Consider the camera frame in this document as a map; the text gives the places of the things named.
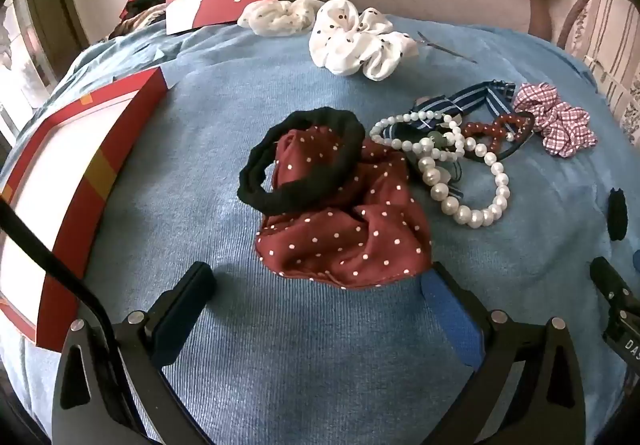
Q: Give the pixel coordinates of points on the pile of dark clothes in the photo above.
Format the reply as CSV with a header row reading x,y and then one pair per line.
x,y
147,5

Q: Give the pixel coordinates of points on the white black-dotted scrunchie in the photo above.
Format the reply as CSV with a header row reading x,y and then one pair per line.
x,y
350,42

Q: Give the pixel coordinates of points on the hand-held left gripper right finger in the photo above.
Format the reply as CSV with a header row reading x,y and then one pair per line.
x,y
452,320

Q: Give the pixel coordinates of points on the plain white scrunchie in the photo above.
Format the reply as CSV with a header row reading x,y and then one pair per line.
x,y
280,15

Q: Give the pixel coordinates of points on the silver metal hair clip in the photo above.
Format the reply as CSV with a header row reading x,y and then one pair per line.
x,y
447,47

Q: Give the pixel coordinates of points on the thick black hair band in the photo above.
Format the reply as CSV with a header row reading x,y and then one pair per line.
x,y
300,185

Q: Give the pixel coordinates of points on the black claw hair clip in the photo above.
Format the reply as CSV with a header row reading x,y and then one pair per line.
x,y
617,215

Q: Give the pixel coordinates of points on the blue striped ribbon bow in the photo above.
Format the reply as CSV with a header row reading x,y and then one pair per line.
x,y
465,97

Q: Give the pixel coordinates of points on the pink plaid scrunchie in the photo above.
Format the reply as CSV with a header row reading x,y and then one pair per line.
x,y
555,120

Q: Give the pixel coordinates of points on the striped pink bedding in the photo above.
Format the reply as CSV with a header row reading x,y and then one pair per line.
x,y
610,25

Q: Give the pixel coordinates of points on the glass door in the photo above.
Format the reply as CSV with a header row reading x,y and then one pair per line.
x,y
25,55

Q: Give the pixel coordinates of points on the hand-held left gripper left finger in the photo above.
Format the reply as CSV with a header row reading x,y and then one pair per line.
x,y
176,312

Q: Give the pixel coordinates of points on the dark red dotted scrunchie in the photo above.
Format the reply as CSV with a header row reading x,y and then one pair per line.
x,y
360,235

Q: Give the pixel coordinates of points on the red gift box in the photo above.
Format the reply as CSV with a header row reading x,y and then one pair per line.
x,y
47,225

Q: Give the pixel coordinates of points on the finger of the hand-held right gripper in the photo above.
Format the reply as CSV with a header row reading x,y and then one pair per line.
x,y
611,281

